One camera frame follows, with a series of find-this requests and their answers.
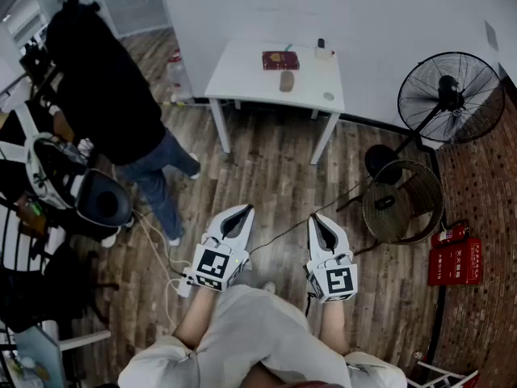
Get red fire extinguisher box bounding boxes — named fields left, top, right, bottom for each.
left=427, top=237, right=484, bottom=287

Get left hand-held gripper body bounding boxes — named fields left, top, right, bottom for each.
left=189, top=232, right=250, bottom=293

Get person's white shirt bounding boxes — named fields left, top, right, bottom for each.
left=117, top=334, right=408, bottom=388

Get pale blue board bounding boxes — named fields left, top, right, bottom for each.
left=14, top=324, right=68, bottom=388

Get white table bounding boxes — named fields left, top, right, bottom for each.
left=204, top=38, right=347, bottom=166

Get white metal rack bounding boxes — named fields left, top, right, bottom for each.
left=406, top=360, right=481, bottom=388

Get person's grey trousers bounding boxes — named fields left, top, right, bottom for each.
left=195, top=283, right=353, bottom=388

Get white cable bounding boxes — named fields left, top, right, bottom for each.
left=131, top=210, right=193, bottom=327

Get brown wicker chair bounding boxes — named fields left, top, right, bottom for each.
left=335, top=158, right=446, bottom=256

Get black cable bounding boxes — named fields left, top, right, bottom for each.
left=246, top=182, right=363, bottom=256

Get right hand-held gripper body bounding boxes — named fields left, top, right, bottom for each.
left=305, top=251, right=359, bottom=305

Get black round stool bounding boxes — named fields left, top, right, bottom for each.
left=74, top=167, right=136, bottom=230

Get clear plastic water bottle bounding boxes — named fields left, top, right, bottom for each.
left=166, top=48, right=191, bottom=103

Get person's left forearm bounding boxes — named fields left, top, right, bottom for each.
left=172, top=285, right=220, bottom=350

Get red fire extinguisher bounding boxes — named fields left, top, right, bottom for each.
left=430, top=218, right=471, bottom=248

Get white power strip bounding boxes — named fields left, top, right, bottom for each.
left=175, top=271, right=195, bottom=298

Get person's right forearm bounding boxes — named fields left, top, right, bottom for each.
left=317, top=300, right=351, bottom=356

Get black floor fan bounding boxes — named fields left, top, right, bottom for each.
left=364, top=50, right=506, bottom=185

